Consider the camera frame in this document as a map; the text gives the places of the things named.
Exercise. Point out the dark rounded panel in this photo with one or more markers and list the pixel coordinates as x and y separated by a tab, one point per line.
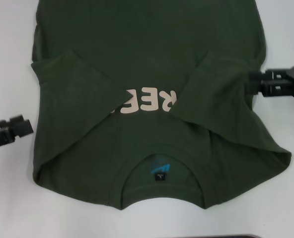
236	236

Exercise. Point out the dark green printed t-shirt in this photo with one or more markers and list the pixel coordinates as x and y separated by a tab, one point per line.
147	37

